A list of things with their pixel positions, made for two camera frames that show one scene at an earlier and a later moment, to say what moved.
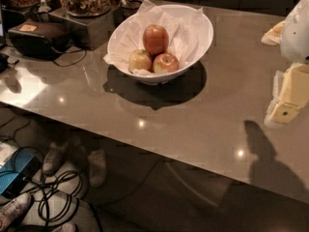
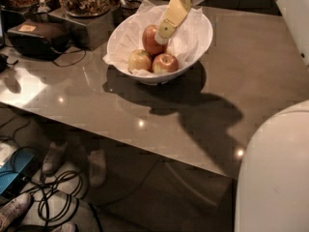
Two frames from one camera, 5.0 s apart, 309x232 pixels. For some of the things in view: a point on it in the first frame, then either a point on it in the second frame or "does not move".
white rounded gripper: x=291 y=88 to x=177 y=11
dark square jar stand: x=93 y=31 does not move
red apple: x=155 y=39 does not move
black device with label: x=39 y=40 does not move
